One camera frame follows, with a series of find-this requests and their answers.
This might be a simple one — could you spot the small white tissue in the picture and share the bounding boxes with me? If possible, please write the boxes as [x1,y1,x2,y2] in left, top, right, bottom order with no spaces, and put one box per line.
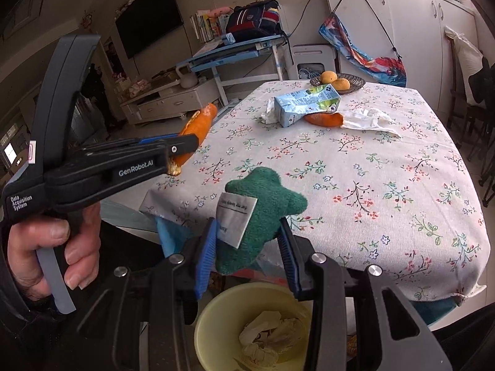
[261,98,280,124]

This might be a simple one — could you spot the person's left hand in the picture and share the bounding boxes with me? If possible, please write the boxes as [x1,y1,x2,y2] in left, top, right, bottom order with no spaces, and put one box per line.
[8,201,102,302]

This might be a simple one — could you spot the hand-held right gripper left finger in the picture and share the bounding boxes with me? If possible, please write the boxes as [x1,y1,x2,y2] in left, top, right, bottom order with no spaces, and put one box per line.
[75,218,217,371]

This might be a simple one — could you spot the person's dark clothing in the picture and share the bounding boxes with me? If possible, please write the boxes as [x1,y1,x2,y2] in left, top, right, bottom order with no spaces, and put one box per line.
[433,305,495,371]

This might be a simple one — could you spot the crushed milk carton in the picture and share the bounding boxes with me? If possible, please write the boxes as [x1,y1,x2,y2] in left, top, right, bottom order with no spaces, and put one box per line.
[274,84,342,128]

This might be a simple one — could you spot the short orange carrot piece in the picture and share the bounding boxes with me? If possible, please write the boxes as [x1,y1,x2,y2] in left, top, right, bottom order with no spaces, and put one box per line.
[305,112,345,128]

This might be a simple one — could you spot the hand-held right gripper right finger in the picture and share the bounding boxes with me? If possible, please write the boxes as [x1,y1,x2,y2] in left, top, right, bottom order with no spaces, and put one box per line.
[276,216,453,371]

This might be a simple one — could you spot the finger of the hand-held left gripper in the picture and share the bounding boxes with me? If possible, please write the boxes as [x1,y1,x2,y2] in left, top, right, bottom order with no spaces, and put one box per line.
[87,134,199,163]
[136,133,183,145]

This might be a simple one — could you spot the table with floral tablecloth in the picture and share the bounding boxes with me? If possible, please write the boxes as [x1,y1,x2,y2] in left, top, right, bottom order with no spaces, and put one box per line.
[139,80,487,302]

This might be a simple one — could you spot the pink kettle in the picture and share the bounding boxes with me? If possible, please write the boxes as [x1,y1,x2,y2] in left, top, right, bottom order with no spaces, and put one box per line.
[176,65,199,89]

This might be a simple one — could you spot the dark striped backpack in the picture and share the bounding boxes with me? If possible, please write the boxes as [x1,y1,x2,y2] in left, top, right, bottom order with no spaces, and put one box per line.
[225,0,285,43]

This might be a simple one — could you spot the black folding chairs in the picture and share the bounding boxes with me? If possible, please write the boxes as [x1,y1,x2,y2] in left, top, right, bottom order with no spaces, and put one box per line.
[466,56,495,186]

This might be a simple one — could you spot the yellow plastic bucket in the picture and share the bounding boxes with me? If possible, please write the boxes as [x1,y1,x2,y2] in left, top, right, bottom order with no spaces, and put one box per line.
[193,282,314,371]

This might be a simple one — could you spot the white cabinet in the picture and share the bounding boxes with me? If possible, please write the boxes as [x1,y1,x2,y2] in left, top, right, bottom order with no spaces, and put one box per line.
[319,0,480,113]

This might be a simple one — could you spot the blue study desk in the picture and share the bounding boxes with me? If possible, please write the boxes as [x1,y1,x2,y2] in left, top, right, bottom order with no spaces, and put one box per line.
[176,33,291,107]

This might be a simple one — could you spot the row of books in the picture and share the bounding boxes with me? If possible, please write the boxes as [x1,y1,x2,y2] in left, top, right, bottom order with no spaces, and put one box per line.
[189,11,229,43]

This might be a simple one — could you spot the long orange carrot piece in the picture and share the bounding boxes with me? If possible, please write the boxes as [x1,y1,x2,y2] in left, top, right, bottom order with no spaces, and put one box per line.
[168,102,218,176]

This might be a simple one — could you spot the crumpled white paper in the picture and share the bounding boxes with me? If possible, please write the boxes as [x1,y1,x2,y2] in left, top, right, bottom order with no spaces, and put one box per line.
[238,311,306,368]

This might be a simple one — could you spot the colourful drawstring bag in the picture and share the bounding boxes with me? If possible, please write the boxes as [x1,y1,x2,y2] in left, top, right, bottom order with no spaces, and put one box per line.
[319,0,407,87]

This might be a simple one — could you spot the green plush toy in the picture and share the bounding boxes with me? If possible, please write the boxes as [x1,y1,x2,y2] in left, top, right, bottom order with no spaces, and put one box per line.
[214,166,309,275]

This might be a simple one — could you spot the woven fruit plate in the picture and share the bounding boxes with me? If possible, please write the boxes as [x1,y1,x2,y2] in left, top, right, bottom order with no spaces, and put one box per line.
[309,73,366,94]

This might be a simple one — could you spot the cream television cabinet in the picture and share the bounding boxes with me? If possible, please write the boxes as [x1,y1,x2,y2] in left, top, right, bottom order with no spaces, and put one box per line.
[120,81,221,124]

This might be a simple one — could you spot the black wall television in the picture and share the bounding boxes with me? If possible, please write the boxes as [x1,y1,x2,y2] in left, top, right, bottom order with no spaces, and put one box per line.
[115,0,184,59]

